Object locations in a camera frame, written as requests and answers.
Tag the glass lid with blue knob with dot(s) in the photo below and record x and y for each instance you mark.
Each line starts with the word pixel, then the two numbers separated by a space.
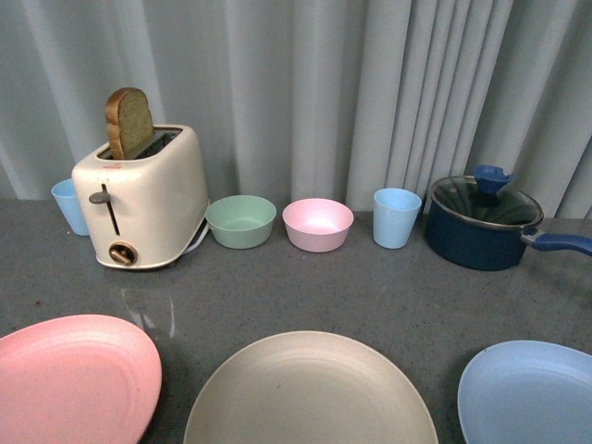
pixel 487 199

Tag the light blue cup behind toaster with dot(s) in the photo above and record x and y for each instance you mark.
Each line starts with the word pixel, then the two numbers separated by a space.
pixel 67 201

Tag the beige plate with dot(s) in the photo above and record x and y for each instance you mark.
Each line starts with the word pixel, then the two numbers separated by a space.
pixel 309 387

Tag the pink plate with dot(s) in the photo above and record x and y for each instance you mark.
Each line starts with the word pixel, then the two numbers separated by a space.
pixel 85 378

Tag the light blue cup near pot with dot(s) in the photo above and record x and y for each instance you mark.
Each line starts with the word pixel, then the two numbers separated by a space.
pixel 395 212

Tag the green bowl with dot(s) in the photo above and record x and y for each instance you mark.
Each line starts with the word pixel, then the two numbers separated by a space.
pixel 241 221

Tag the light blue plate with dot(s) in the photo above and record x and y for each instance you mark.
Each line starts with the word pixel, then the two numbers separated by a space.
pixel 526 391

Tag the grey pleated curtain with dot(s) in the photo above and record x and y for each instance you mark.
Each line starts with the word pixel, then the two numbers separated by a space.
pixel 295 99

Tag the cream two-slot toaster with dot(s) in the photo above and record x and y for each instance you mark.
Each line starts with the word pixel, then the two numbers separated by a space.
pixel 144 213

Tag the brown bread slice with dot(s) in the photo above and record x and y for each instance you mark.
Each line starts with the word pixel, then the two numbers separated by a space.
pixel 129 121

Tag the dark blue saucepan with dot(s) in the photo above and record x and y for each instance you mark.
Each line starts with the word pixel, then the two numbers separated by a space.
pixel 491 249

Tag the pink bowl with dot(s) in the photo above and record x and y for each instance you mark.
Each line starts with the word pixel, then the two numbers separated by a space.
pixel 317 225

